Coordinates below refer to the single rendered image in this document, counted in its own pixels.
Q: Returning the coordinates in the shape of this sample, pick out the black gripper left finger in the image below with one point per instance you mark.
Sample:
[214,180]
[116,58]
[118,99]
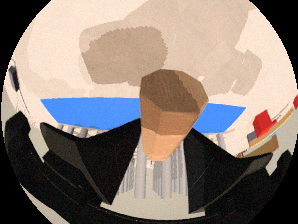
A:
[103,158]

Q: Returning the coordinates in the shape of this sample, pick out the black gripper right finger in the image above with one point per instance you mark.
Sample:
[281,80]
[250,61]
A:
[212,172]

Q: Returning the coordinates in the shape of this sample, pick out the blue flat strip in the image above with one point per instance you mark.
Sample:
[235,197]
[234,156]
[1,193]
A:
[111,112]

